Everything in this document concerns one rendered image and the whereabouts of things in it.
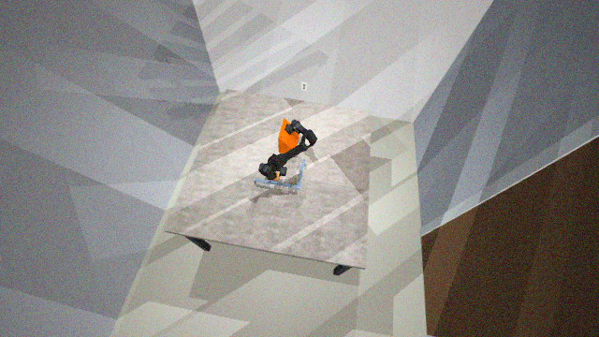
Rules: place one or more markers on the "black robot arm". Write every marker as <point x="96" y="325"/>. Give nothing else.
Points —
<point x="280" y="160"/>

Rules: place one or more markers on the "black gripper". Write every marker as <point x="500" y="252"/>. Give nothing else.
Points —
<point x="282" y="169"/>

